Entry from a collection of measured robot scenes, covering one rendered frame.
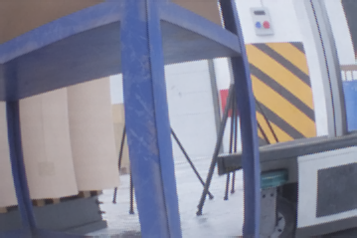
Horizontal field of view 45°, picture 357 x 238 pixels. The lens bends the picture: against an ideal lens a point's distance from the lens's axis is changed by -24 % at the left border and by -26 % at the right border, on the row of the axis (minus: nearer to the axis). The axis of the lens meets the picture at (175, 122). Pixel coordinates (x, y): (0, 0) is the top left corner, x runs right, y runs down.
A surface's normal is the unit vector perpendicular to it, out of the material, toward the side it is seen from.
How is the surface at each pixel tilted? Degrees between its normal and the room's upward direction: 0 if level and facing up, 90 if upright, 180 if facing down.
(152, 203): 90
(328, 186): 90
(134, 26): 90
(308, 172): 90
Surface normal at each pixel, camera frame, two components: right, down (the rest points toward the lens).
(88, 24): -0.38, 0.00
